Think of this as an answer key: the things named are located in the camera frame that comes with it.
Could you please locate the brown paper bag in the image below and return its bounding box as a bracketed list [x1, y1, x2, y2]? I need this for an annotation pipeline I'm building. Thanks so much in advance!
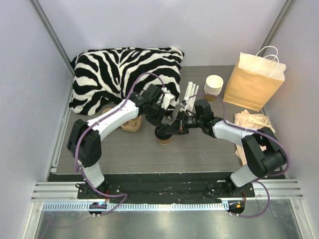
[223, 45, 286, 112]

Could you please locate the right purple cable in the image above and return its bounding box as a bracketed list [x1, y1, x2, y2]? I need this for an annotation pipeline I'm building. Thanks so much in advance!
[183, 93, 291, 219]

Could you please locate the beige cloth bag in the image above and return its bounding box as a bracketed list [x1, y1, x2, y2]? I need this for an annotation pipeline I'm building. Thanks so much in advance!
[234, 110, 276, 166]

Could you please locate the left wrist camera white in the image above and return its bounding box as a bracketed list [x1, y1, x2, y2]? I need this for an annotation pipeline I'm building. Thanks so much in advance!
[160, 87, 175, 110]

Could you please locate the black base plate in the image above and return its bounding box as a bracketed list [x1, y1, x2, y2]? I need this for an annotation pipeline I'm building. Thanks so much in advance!
[75, 172, 255, 204]

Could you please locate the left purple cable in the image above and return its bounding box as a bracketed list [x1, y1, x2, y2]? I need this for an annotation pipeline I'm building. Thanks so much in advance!
[74, 72, 168, 220]

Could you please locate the white wrapped straw right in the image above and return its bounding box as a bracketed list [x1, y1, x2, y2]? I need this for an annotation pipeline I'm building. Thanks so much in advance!
[187, 83, 199, 111]

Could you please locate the cardboard cup carrier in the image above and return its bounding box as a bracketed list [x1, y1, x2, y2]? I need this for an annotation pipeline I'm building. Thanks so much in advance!
[101, 108, 143, 133]

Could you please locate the single paper cup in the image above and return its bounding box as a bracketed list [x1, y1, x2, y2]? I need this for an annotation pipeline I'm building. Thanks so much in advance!
[158, 135, 172, 145]

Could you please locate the zebra print pillow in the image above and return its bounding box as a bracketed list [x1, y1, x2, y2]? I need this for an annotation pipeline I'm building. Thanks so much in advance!
[69, 47, 184, 119]

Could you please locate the black lid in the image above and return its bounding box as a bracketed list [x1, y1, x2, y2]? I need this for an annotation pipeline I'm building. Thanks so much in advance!
[155, 123, 172, 140]

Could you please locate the white wrapped straw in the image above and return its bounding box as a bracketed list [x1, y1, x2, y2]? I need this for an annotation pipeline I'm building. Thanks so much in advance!
[187, 83, 199, 111]
[184, 82, 198, 111]
[181, 82, 193, 102]

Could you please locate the white wrapped straw middle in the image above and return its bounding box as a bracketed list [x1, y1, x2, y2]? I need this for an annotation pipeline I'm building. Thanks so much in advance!
[184, 82, 198, 111]

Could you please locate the aluminium rail frame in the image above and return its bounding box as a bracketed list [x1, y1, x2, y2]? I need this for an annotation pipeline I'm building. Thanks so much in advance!
[24, 153, 314, 239]

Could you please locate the white wrapped straw left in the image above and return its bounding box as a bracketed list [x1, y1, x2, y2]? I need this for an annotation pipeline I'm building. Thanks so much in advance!
[181, 82, 193, 102]

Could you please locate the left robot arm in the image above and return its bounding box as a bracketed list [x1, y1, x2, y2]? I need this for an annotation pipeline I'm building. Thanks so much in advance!
[67, 84, 174, 199]

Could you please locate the stack of paper cups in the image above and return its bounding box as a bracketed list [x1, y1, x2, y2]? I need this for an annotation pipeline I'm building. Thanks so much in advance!
[204, 75, 224, 103]

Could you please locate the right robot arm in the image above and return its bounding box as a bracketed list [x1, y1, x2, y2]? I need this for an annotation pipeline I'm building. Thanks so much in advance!
[164, 99, 289, 197]

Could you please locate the purple cable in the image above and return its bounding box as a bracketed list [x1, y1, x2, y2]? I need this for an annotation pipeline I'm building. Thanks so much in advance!
[74, 72, 168, 220]
[183, 93, 291, 219]

